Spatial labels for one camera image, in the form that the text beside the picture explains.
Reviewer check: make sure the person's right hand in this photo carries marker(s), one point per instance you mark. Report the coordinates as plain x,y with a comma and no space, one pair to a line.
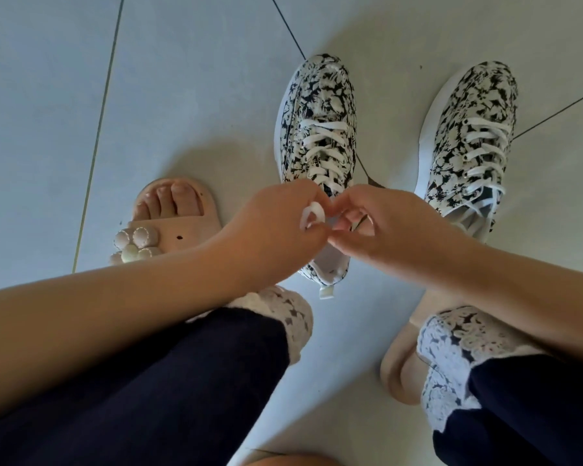
403,237

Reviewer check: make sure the person's left leg navy trousers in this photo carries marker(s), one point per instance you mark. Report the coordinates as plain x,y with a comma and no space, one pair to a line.
141,402

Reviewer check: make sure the floral sneaker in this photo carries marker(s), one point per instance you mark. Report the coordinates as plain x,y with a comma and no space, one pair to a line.
320,87
481,92

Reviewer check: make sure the pink slipper with green charm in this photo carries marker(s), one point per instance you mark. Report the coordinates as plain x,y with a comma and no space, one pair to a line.
398,373

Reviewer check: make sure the person's right forearm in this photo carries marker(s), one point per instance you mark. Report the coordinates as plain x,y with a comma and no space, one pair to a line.
539,305

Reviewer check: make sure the person's left hand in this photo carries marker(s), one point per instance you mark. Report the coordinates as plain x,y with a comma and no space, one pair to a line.
272,237

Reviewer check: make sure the bright white shoelace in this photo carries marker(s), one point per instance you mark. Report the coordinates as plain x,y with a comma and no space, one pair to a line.
320,140
486,140

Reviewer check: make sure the person's right leg navy trousers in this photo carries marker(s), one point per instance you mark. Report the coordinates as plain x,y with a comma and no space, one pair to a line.
524,407

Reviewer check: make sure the pink slipper with white charms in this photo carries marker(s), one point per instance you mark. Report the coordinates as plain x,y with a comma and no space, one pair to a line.
175,223

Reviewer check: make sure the person's left forearm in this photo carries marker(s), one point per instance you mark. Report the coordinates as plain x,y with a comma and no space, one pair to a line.
92,334

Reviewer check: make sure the person's leg navy trousers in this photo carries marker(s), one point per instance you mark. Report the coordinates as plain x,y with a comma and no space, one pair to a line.
524,407
141,402

